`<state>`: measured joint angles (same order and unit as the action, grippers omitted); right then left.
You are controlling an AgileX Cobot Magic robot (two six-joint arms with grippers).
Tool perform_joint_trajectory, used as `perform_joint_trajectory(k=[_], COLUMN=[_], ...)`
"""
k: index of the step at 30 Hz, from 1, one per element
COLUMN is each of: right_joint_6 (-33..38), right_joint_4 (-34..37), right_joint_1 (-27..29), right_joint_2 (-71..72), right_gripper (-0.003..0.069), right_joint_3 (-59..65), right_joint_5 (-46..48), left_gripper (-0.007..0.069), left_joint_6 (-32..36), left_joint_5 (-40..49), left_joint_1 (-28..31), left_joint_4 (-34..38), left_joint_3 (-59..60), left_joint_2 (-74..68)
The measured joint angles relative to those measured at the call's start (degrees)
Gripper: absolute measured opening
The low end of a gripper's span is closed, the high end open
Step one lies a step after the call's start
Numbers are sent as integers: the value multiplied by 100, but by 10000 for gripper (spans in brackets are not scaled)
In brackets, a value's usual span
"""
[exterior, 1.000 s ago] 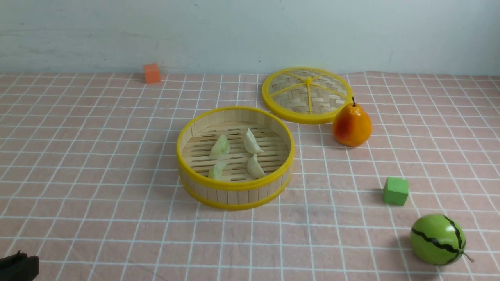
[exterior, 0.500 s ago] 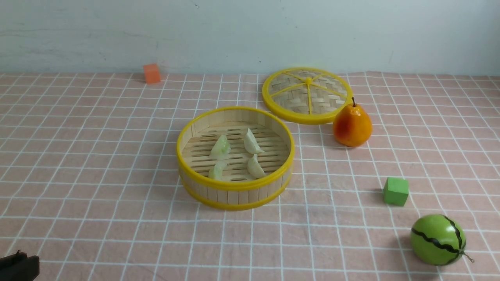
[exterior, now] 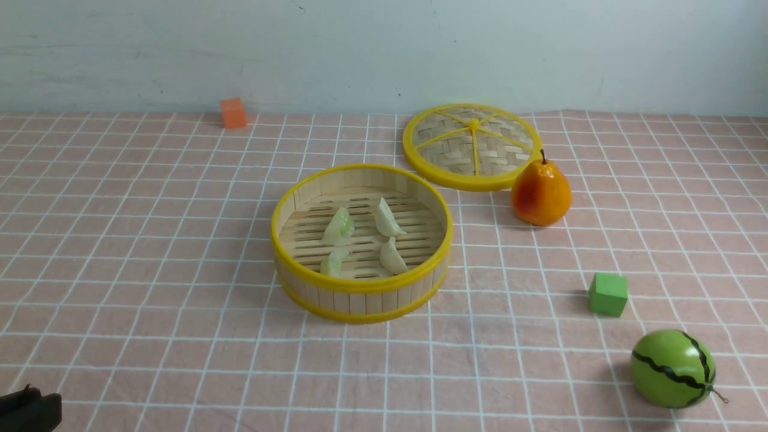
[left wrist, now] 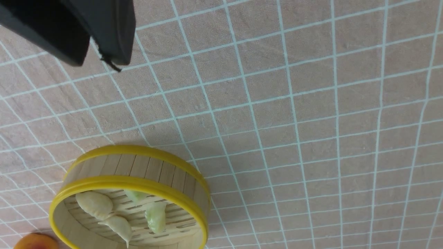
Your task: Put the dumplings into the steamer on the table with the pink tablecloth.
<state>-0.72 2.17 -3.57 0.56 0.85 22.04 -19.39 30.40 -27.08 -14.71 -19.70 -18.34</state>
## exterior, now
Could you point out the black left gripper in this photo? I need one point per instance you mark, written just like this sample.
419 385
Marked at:
29 410

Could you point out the green dumpling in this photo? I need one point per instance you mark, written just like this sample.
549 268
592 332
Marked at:
331 265
340 228

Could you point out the white dumpling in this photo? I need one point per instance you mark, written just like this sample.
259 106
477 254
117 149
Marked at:
390 258
385 221

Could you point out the yellow bamboo steamer tray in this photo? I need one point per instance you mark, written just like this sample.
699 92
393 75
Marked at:
366 292

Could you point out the yellow bamboo steamer lid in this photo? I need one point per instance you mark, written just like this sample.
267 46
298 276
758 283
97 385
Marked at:
470 147

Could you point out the pink checkered tablecloth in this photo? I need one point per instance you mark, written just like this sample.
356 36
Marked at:
137 279

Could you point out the orange foam cube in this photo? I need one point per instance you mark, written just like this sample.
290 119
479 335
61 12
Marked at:
233 113

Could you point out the orange yellow toy pear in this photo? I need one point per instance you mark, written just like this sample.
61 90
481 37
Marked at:
541 194

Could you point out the green foam cube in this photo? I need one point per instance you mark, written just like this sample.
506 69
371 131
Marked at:
608 294

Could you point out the green toy watermelon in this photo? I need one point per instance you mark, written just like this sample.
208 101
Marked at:
673 369

